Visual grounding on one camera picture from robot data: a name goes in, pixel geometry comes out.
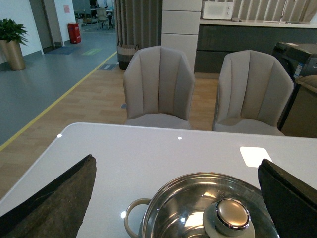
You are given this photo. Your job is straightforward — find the beige upholstered chair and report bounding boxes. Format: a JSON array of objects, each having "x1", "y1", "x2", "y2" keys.
[
  {"x1": 123, "y1": 46, "x2": 195, "y2": 129},
  {"x1": 212, "y1": 50, "x2": 294, "y2": 136}
]

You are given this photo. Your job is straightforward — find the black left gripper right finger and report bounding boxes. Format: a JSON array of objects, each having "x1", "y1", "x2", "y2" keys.
[{"x1": 258, "y1": 159, "x2": 317, "y2": 238}]

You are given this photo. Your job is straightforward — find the gold plant pot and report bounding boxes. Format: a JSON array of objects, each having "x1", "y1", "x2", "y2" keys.
[{"x1": 0, "y1": 40, "x2": 25, "y2": 70}]

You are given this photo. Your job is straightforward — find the left beige upholstered chair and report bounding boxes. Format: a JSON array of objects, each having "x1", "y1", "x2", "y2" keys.
[{"x1": 123, "y1": 46, "x2": 195, "y2": 129}]

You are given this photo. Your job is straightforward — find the red cabinet box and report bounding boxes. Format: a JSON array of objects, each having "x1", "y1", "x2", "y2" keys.
[{"x1": 67, "y1": 23, "x2": 81, "y2": 44}]

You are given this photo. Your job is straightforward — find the white microwave oven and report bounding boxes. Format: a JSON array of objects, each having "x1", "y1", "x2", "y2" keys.
[{"x1": 202, "y1": 1, "x2": 234, "y2": 20}]

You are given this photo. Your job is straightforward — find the white pillar cabinet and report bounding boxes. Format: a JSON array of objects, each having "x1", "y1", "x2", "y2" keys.
[{"x1": 161, "y1": 0, "x2": 202, "y2": 71}]

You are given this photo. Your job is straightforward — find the grey kitchen counter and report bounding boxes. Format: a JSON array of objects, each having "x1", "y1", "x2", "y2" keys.
[{"x1": 194, "y1": 20, "x2": 317, "y2": 73}]

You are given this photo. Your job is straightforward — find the stainless steel pot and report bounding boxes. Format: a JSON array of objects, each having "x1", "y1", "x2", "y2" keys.
[{"x1": 124, "y1": 172, "x2": 280, "y2": 238}]

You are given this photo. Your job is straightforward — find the glass pot lid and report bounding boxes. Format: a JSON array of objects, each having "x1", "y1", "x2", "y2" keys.
[{"x1": 143, "y1": 173, "x2": 280, "y2": 238}]

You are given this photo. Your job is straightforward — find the right beige upholstered chair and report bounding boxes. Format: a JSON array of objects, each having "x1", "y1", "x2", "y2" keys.
[{"x1": 212, "y1": 50, "x2": 294, "y2": 136}]

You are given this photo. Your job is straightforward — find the green potted plant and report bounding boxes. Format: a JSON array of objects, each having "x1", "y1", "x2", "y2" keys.
[{"x1": 0, "y1": 18, "x2": 28, "y2": 45}]

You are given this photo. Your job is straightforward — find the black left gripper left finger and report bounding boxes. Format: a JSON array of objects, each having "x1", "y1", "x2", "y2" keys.
[{"x1": 0, "y1": 155, "x2": 97, "y2": 238}]

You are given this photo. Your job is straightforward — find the grey office chair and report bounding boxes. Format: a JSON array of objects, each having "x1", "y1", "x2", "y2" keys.
[{"x1": 96, "y1": 8, "x2": 112, "y2": 29}]

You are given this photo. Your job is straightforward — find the blue floor mat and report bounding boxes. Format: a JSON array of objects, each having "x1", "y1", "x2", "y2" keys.
[{"x1": 47, "y1": 47, "x2": 77, "y2": 55}]

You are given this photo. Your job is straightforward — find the woven laundry basket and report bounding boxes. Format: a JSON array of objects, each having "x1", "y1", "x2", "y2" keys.
[{"x1": 117, "y1": 41, "x2": 139, "y2": 70}]

